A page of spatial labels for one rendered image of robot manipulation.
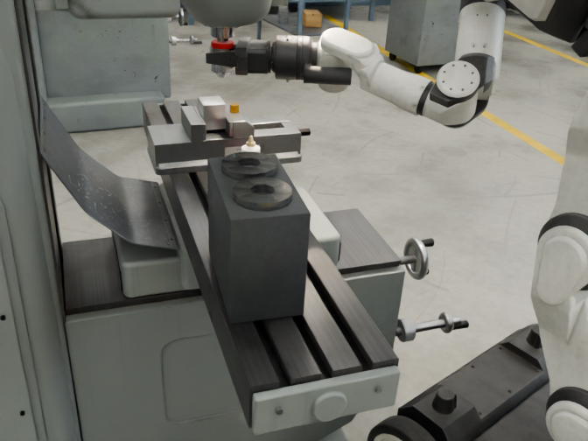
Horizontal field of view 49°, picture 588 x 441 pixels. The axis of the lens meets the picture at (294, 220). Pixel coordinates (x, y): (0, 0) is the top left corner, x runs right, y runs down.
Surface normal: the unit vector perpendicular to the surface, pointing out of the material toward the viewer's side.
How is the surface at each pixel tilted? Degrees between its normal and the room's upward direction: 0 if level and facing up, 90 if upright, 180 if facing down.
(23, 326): 88
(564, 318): 115
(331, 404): 90
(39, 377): 88
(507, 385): 0
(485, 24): 42
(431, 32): 90
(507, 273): 0
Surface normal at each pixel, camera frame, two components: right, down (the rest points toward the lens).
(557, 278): -0.77, 0.28
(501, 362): 0.05, -0.87
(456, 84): -0.18, -0.34
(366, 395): 0.32, 0.48
